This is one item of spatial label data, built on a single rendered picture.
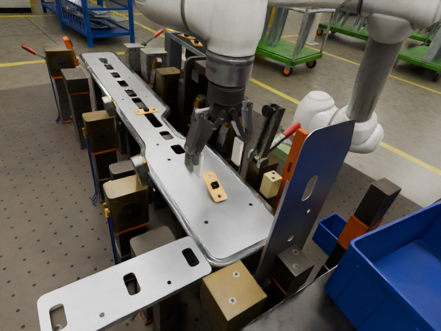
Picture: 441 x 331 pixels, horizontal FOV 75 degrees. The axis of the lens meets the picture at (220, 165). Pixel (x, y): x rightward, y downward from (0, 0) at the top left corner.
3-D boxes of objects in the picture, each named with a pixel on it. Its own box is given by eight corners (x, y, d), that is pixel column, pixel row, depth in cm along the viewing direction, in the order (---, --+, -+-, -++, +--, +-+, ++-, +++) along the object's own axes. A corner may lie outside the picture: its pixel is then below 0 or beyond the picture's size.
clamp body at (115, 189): (106, 274, 85) (87, 186, 64) (145, 257, 90) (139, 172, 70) (113, 292, 80) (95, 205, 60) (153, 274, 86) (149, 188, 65)
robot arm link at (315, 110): (298, 121, 153) (310, 83, 139) (330, 135, 145) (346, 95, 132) (284, 133, 142) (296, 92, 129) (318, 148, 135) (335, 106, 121)
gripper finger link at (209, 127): (228, 113, 59) (224, 111, 58) (200, 157, 62) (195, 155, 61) (218, 105, 61) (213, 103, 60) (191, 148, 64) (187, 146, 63)
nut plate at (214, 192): (201, 175, 74) (202, 172, 73) (213, 171, 76) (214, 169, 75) (214, 202, 71) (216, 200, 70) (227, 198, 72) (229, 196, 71)
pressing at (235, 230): (71, 55, 144) (71, 52, 143) (116, 52, 155) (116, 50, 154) (212, 274, 56) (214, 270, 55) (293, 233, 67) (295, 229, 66)
